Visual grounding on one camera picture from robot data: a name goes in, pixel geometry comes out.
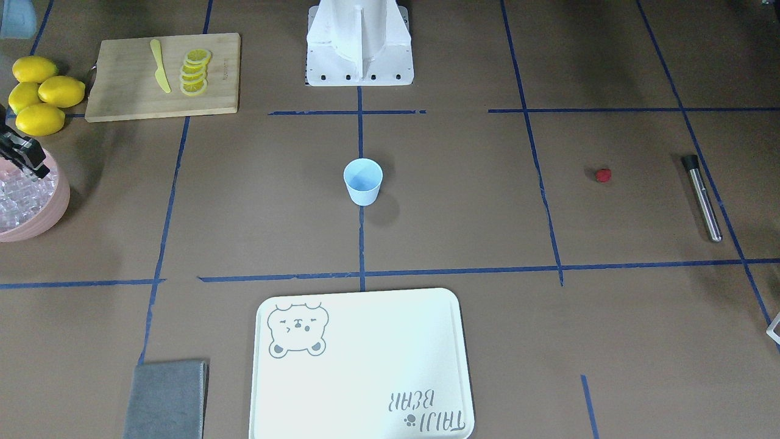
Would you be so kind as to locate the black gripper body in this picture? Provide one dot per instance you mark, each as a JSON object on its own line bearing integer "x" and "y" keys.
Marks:
{"x": 22, "y": 152}

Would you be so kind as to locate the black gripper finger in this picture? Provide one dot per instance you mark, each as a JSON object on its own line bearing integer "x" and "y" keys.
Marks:
{"x": 31, "y": 170}

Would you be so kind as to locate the steel muddler black tip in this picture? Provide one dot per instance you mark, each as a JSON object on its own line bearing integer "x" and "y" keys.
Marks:
{"x": 692, "y": 168}

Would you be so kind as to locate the pile of clear ice cubes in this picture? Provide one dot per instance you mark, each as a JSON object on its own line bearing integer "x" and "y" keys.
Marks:
{"x": 23, "y": 195}

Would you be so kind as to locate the light blue cup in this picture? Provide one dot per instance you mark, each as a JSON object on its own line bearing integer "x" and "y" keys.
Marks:
{"x": 363, "y": 178}

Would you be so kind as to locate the yellow lemon bottom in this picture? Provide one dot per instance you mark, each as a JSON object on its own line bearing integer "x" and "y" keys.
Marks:
{"x": 41, "y": 119}

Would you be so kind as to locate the yellow lemon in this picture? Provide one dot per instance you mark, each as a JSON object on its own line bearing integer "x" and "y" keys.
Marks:
{"x": 62, "y": 91}
{"x": 34, "y": 68}
{"x": 41, "y": 119}
{"x": 24, "y": 95}

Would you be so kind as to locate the pink bowl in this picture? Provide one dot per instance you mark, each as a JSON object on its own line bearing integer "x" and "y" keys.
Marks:
{"x": 50, "y": 214}

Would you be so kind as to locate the yellow lemon top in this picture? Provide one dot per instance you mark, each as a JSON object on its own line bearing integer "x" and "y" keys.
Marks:
{"x": 34, "y": 68}

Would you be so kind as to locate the wooden cutting board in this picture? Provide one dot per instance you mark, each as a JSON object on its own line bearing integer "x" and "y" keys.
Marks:
{"x": 125, "y": 87}

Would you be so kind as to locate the yellow plastic knife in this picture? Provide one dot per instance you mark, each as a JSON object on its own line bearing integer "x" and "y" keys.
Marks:
{"x": 159, "y": 73}

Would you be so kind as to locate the lemon slices row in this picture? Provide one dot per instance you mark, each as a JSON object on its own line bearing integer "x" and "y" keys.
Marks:
{"x": 193, "y": 72}

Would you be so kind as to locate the grey folded cloth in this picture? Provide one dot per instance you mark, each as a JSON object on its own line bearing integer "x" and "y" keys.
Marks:
{"x": 167, "y": 400}

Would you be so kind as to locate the white bear tray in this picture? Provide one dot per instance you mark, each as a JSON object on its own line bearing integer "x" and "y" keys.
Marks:
{"x": 374, "y": 364}

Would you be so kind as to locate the red strawberry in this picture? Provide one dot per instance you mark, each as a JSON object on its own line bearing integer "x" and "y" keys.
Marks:
{"x": 603, "y": 175}

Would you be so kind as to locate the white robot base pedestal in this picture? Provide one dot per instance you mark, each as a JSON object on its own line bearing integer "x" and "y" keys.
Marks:
{"x": 358, "y": 43}

